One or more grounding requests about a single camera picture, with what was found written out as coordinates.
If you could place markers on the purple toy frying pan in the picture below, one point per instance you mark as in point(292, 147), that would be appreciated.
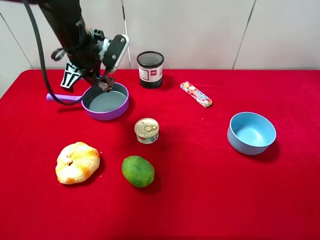
point(102, 105)

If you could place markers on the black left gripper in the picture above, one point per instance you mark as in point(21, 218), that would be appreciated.
point(84, 49)

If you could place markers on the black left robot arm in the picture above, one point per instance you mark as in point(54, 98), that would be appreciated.
point(60, 15)

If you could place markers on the red Hi-Chew candy pack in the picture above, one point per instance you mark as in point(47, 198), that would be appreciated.
point(196, 94)

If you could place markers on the bread bagel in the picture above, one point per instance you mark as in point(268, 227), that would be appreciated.
point(76, 163)

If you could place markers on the blue bowl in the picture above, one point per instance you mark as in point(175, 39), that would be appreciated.
point(250, 133)

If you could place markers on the red table cloth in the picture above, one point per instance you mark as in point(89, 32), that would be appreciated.
point(203, 188)

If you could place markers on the small tin can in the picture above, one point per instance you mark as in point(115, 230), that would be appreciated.
point(147, 130)

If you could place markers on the green lime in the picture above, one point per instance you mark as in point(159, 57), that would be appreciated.
point(138, 171)

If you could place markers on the black mesh pen holder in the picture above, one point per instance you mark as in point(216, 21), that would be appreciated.
point(150, 68)

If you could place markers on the brown chocolate bar wrapper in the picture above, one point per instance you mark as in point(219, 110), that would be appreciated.
point(106, 83)

